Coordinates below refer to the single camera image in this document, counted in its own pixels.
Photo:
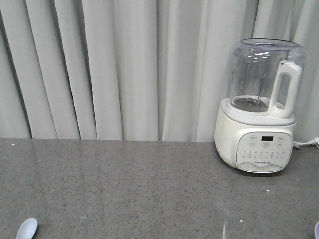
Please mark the light blue plastic spoon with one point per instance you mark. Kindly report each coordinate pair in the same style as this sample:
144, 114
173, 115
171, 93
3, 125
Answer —
27, 229

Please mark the purple plastic bowl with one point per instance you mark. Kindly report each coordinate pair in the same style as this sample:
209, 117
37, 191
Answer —
316, 230

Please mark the white pleated curtain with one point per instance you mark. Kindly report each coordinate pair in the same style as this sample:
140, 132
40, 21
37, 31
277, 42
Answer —
151, 70

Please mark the white blender appliance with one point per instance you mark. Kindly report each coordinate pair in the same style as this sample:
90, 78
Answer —
255, 122

